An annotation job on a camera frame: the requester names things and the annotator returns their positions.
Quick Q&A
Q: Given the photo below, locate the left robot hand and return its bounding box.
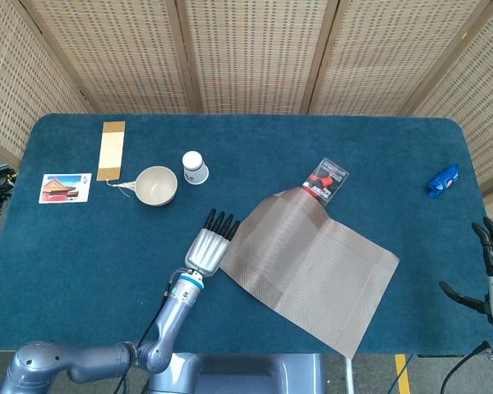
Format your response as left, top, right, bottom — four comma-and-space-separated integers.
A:
183, 208, 242, 278

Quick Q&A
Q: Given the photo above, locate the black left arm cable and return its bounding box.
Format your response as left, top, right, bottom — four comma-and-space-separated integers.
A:
114, 278, 177, 394

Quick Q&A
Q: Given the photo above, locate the clear box of red-black parts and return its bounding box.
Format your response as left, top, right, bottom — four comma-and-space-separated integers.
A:
302, 158, 351, 206

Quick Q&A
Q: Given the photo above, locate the white paper cup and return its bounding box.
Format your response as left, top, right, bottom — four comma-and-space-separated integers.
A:
182, 150, 210, 186

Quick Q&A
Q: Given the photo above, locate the beige gold bookmark with tassel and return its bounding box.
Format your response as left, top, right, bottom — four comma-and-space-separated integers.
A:
95, 121, 139, 199

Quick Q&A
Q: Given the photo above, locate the blue snack packet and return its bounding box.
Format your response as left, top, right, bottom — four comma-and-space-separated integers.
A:
426, 163, 461, 199

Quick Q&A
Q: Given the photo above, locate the palace photo postcard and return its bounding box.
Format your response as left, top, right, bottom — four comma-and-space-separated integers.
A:
38, 172, 93, 204

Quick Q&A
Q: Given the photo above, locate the grey woven placemat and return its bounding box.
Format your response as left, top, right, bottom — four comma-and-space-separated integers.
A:
220, 186, 400, 360

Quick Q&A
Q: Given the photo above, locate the white table leg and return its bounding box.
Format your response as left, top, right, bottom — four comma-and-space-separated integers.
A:
343, 356, 355, 394

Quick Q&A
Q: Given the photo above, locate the teal plush table cover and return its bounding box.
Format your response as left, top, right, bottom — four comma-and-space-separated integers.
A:
0, 113, 493, 355

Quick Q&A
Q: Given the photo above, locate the blue-grey robot torso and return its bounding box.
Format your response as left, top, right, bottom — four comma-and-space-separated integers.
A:
146, 351, 326, 394

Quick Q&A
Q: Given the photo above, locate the woven bamboo folding screen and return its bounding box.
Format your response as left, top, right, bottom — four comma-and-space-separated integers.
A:
0, 0, 493, 231

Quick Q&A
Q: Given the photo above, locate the beige bowl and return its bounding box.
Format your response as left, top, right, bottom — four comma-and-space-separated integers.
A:
135, 165, 178, 207

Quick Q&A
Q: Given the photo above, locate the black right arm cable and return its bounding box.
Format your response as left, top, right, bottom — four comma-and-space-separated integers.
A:
439, 340, 493, 394

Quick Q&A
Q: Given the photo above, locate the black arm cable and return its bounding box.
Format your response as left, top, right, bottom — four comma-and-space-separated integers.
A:
114, 278, 177, 394
439, 340, 493, 394

